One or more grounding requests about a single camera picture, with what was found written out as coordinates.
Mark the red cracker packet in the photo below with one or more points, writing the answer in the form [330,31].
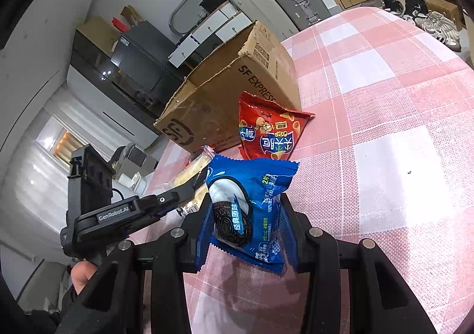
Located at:
[266,130]

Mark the white curtain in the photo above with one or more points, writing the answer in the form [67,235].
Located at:
[33,178]

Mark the person's left hand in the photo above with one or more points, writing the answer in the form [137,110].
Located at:
[81,276]

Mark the large flat cardboard carton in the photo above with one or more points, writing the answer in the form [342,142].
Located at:
[90,30]

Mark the brown paper bag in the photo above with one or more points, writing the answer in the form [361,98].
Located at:
[131,15]

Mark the red paper bag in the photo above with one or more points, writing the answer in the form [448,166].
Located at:
[119,25]

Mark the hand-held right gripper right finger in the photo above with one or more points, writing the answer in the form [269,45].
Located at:
[292,245]

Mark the beige suitcase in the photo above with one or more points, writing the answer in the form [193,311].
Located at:
[259,4]

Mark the oval mirror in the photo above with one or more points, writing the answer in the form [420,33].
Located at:
[185,12]

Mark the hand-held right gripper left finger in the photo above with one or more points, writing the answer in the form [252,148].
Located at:
[203,241]

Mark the small cardboard box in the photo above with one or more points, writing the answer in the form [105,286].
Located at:
[444,8]

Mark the blue cookie packet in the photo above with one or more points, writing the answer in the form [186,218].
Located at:
[255,215]

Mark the white dresser with drawers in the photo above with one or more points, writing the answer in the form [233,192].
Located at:
[207,28]

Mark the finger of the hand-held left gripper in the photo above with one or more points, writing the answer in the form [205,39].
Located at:
[163,213]
[168,196]

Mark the white wardrobe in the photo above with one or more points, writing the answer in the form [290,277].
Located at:
[111,112]

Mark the grey refrigerator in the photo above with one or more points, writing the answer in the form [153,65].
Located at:
[144,45]

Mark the pile of sneakers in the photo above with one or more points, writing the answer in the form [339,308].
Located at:
[437,23]

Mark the yellow cake packet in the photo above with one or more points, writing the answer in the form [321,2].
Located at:
[189,175]

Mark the brown cardboard box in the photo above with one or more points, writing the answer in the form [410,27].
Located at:
[222,97]

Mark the black glass cabinet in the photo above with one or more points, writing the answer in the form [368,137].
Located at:
[96,67]

